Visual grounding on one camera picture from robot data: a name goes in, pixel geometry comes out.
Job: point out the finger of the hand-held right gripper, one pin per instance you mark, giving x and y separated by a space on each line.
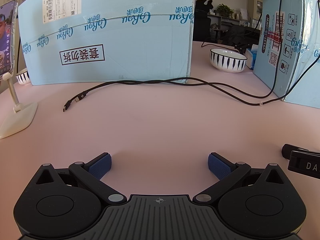
286 151

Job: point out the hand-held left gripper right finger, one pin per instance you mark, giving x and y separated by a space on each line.
218 167

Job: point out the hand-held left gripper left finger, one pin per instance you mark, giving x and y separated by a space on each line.
101 167

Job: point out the tall light blue cardboard box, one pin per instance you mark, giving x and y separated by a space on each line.
287 75

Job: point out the white phone stand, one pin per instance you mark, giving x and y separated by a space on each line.
17 120

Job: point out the blue tissue box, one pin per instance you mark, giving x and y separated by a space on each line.
250 58

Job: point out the large striped white bowl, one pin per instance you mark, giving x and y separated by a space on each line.
227 62

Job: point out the small striped white bowl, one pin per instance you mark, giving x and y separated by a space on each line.
23 78

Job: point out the wide light blue cardboard box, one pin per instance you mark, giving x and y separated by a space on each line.
137 45

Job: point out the black office chair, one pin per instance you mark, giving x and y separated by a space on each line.
201 20

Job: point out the green potted plant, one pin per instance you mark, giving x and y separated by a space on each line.
224 10

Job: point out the smartphone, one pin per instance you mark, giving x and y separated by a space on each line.
6 37

